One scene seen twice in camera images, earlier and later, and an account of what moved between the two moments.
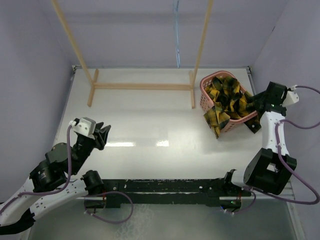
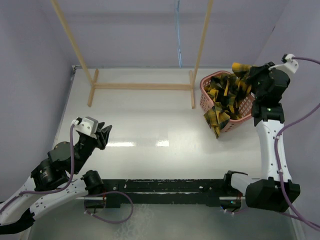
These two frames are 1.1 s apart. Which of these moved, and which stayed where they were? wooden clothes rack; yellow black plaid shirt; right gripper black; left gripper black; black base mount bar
Moved: right gripper black; yellow black plaid shirt
Stayed: black base mount bar; wooden clothes rack; left gripper black
